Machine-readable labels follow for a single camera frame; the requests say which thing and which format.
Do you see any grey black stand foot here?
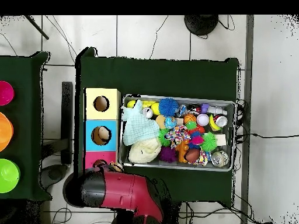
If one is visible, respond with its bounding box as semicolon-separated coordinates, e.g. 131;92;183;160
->
38;163;69;190

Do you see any cream knitted cloth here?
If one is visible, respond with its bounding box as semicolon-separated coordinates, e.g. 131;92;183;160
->
127;137;162;164

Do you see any small brown football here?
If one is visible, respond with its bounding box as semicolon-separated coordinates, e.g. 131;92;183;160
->
186;148;201;163

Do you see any wooden box with three holes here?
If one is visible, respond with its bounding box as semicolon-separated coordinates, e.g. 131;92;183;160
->
83;87;121;174

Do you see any black round stand base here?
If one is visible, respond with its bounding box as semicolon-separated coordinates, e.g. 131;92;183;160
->
183;15;219;36

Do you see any dark green table cloth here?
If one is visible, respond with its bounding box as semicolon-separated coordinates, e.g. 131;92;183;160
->
0;51;53;202
73;46;240;203

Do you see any small orange basketball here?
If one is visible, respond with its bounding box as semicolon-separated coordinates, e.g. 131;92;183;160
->
183;113;197;125

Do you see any black power cable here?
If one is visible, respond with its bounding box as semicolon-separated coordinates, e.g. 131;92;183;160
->
235;132;299;141

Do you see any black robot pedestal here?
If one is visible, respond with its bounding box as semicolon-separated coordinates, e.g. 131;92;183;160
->
162;199;180;224

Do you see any pink bowl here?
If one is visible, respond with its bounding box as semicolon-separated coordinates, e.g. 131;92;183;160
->
0;80;15;106

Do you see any small white baseball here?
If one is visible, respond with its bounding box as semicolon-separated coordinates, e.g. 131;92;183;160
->
196;113;210;127

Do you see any orange bowl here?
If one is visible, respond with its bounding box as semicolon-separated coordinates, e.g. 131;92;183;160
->
0;111;14;152

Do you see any black upright panel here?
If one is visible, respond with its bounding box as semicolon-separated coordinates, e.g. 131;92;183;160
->
61;81;74;164

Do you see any thin black rod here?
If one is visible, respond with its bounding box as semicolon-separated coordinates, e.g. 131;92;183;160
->
24;15;50;40

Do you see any mint knitted cloth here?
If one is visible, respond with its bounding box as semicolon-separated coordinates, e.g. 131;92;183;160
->
121;99;161;146

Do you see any blue spiky ball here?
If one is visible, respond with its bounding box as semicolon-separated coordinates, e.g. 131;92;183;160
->
158;97;179;117

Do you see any green bowl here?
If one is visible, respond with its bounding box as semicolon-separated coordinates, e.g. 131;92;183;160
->
0;158;21;194

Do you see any silver mesh bin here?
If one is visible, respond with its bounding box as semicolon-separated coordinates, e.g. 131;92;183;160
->
118;93;237;172

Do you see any rainbow spiky caterpillar toy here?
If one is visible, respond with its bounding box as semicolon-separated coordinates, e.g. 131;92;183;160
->
185;121;206;150

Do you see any green spiky ball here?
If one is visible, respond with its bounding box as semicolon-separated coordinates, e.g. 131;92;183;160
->
200;131;218;152

